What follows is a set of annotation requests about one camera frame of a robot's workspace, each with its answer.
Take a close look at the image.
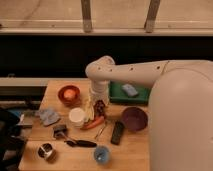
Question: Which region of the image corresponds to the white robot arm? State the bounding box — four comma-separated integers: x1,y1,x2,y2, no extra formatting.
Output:
85,56,213,171

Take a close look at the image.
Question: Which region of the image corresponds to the red bowl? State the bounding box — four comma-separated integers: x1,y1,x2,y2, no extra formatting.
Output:
58,85,80,106

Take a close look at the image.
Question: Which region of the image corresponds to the small blue bowl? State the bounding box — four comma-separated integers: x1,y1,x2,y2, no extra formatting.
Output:
93,146,110,164

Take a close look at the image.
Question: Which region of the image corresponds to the metal cup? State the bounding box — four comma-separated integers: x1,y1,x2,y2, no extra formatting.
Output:
37,143,56,161

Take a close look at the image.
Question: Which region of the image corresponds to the blue sponge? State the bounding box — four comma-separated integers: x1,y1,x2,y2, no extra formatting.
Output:
122,84,138,97

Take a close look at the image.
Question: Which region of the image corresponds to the white round container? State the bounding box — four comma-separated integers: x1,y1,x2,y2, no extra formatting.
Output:
69,108,87,128

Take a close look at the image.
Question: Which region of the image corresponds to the black chair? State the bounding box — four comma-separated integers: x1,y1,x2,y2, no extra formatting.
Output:
0,107,25,171

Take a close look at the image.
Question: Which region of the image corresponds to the purple bowl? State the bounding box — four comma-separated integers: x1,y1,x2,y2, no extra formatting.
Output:
121,107,148,132

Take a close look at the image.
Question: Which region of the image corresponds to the dark grape bunch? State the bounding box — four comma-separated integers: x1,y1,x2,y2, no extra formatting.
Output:
94,100,106,116

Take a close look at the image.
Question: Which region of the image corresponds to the green plastic tray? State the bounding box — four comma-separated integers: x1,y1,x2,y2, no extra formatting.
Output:
109,82,150,104

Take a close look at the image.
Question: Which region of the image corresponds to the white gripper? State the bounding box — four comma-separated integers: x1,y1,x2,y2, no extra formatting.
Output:
89,81,109,105

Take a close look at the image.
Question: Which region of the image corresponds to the orange ball in bowl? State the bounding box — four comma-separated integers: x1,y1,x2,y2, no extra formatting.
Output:
64,89,75,100

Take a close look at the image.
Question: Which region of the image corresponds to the black handled utensil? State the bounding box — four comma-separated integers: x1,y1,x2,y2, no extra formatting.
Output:
64,140,97,148

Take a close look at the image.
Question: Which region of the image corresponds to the orange carrot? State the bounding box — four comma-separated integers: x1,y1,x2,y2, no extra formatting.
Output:
81,116,105,130

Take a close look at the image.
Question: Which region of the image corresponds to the blue grey cloth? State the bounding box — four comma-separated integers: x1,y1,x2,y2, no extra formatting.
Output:
35,108,60,126

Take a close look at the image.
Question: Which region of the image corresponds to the metal spoon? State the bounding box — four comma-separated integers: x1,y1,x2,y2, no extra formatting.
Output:
94,120,108,140

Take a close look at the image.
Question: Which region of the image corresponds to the black remote control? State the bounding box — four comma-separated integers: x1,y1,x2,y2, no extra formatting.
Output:
111,121,124,145

